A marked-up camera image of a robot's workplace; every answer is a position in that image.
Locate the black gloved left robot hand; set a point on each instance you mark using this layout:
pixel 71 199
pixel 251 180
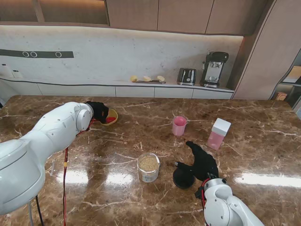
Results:
pixel 100 110

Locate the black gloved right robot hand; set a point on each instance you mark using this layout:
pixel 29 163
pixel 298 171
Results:
pixel 204 162

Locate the red plastic scoop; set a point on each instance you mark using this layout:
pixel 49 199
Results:
pixel 111 120

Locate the black round jar lid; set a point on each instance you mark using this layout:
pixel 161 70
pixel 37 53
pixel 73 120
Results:
pixel 182 180

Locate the pink measuring cup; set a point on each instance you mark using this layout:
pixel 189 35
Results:
pixel 179 128

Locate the clear labelled grain jar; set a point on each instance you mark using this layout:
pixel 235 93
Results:
pixel 148 168

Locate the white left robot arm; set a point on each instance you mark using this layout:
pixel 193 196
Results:
pixel 35 150

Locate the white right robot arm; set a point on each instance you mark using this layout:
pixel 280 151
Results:
pixel 225 204

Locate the pink container with white lid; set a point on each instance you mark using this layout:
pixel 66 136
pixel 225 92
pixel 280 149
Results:
pixel 218 136

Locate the yellow plastic bowl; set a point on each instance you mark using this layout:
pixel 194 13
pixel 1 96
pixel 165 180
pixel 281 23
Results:
pixel 113 121

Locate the white counter with drawers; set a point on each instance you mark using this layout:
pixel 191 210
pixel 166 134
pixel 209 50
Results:
pixel 134 90

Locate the yellow lemon piece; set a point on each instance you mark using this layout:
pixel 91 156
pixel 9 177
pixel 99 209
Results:
pixel 147 78
pixel 160 78
pixel 133 78

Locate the dark wooden cutting board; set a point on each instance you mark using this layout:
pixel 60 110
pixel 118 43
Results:
pixel 144 82

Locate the black and steel toaster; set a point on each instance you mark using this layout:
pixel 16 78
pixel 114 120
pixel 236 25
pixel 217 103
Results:
pixel 187 76

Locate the white countertop device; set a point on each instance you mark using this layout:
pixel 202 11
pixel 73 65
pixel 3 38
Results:
pixel 17 73
pixel 5 70

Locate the black espresso machine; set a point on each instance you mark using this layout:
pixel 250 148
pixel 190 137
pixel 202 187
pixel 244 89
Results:
pixel 212 68

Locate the small wooden box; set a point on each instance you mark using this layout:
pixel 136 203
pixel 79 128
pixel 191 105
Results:
pixel 280 96

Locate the open shelf unit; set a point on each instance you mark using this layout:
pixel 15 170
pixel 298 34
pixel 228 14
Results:
pixel 292 94

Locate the tall wooden side panel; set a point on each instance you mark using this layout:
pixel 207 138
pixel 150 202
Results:
pixel 261 58

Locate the black wall socket strip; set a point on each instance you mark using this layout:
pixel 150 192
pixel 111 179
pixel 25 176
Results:
pixel 47 54

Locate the open lit wall cabinet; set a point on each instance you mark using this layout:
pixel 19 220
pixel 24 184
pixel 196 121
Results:
pixel 70 11

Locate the wooden wall cabinet doors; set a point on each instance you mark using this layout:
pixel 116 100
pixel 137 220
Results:
pixel 183 15

